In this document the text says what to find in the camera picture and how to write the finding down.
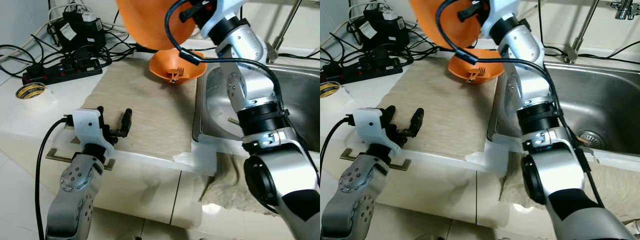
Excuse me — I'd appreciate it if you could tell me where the orange plastic plate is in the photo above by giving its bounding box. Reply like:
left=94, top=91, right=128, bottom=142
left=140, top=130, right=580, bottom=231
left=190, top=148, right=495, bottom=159
left=409, top=0, right=486, bottom=50
left=116, top=0, right=198, bottom=51

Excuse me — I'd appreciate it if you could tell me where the orange plastic bowl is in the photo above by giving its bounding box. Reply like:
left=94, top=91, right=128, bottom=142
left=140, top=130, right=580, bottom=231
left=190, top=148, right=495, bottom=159
left=149, top=48, right=207, bottom=86
left=447, top=48, right=505, bottom=85

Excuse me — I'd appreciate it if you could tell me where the beige counter mat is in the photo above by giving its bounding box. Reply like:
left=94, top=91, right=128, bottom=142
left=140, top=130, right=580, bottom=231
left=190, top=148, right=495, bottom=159
left=387, top=56, right=501, bottom=158
left=80, top=57, right=201, bottom=161

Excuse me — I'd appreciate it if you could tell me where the black power strip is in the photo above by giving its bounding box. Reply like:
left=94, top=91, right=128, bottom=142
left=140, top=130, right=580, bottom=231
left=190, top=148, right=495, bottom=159
left=320, top=57, right=403, bottom=83
left=21, top=60, right=105, bottom=86

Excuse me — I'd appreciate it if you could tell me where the white tape roll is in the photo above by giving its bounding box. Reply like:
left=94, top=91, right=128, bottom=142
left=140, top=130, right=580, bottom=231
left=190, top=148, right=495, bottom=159
left=320, top=81, right=353, bottom=108
left=15, top=82, right=57, bottom=111

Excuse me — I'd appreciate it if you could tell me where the steel faucet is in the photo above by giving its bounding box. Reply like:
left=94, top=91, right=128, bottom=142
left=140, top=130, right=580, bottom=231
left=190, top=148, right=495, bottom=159
left=265, top=0, right=303, bottom=63
left=564, top=0, right=640, bottom=63

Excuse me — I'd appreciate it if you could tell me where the black charger device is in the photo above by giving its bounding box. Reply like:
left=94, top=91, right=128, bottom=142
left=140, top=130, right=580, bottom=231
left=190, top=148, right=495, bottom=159
left=361, top=9, right=408, bottom=48
left=52, top=11, right=107, bottom=51

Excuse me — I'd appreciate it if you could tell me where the stainless steel sink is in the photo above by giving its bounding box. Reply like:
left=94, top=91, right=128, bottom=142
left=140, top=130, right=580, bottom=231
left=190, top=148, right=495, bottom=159
left=487, top=62, right=640, bottom=156
left=192, top=62, right=321, bottom=153

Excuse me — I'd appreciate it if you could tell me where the beige cloth towel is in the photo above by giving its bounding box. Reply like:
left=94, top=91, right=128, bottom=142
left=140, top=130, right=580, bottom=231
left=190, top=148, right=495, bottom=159
left=500, top=157, right=640, bottom=226
left=200, top=155, right=281, bottom=216

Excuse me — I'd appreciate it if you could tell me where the plain cream cabinet door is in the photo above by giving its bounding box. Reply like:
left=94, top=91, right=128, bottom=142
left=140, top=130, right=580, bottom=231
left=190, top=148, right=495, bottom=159
left=172, top=172, right=261, bottom=240
left=472, top=172, right=551, bottom=240

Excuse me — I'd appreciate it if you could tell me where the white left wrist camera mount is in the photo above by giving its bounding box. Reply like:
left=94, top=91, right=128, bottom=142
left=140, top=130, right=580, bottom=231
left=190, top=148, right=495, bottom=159
left=350, top=107, right=403, bottom=151
left=64, top=109, right=115, bottom=151

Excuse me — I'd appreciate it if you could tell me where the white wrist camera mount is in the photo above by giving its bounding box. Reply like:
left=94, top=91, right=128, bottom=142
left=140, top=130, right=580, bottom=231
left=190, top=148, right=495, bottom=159
left=350, top=107, right=403, bottom=151
left=64, top=109, right=115, bottom=151
left=480, top=0, right=521, bottom=33
left=192, top=0, right=246, bottom=38

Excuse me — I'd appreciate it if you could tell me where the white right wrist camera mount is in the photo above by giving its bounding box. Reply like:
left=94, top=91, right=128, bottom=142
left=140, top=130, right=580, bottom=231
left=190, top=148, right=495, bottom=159
left=192, top=0, right=246, bottom=38
left=480, top=0, right=521, bottom=33

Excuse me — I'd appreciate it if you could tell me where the steel cabinet bar handle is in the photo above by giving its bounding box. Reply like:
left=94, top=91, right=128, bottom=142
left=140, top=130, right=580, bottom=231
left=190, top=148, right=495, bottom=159
left=340, top=148, right=412, bottom=172
left=46, top=148, right=116, bottom=172

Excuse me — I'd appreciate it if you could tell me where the black wall cable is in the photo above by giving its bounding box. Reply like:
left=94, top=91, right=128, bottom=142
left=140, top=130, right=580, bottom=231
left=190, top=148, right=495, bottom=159
left=537, top=0, right=568, bottom=56

